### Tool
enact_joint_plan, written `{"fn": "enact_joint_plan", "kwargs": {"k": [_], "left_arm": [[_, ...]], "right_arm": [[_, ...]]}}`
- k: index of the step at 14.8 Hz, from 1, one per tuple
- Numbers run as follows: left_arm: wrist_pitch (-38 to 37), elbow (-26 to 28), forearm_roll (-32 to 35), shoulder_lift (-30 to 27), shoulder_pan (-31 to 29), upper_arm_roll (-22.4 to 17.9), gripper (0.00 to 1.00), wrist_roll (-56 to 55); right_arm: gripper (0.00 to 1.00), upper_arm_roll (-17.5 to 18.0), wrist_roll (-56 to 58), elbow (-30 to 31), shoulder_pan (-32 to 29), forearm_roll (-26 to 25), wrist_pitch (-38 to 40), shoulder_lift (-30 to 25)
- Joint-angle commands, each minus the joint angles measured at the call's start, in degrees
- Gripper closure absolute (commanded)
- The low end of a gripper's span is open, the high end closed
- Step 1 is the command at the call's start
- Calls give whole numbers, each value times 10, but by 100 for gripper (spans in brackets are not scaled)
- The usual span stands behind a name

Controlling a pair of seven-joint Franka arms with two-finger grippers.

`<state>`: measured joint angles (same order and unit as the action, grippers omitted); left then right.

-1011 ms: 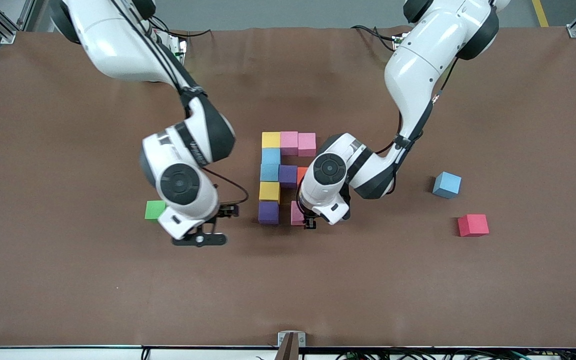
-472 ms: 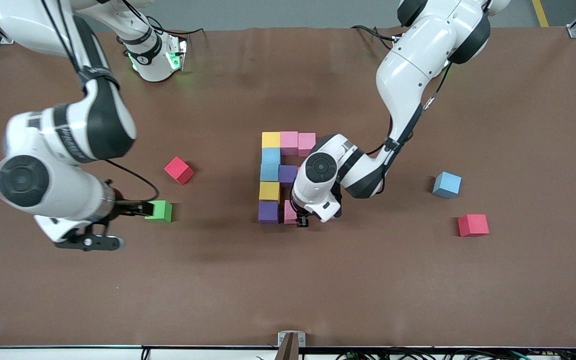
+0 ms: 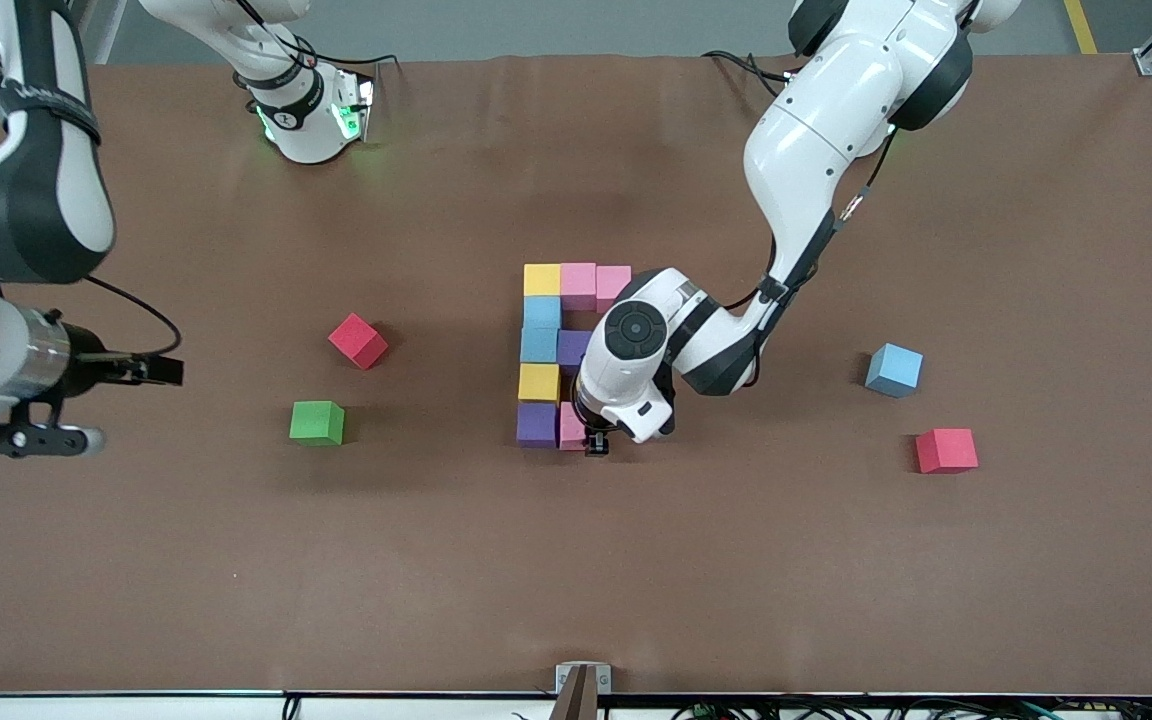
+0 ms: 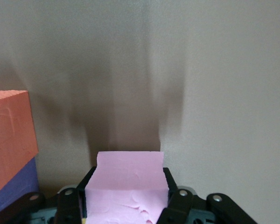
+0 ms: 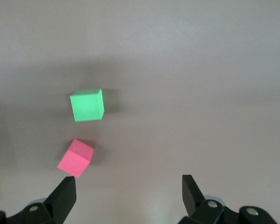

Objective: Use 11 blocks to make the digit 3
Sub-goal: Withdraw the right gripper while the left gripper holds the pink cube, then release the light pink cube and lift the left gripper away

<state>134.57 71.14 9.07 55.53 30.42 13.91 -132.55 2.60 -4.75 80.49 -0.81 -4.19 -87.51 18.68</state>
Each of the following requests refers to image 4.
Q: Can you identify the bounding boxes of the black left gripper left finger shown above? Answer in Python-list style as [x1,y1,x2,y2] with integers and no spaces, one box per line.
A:
[57,166,98,224]

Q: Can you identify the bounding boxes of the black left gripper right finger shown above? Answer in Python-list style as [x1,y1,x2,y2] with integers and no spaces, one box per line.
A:
[157,167,194,224]

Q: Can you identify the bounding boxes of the purple foam cube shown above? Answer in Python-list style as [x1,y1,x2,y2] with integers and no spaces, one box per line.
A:
[0,156,40,218]

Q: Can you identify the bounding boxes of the pink foam cube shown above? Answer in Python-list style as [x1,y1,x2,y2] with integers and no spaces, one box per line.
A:
[85,151,170,224]

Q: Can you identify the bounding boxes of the orange foam cube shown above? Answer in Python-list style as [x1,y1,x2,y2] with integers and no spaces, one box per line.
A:
[0,90,39,196]

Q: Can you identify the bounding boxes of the brown table cover sheet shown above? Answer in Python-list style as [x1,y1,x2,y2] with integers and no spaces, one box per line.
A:
[0,0,280,224]

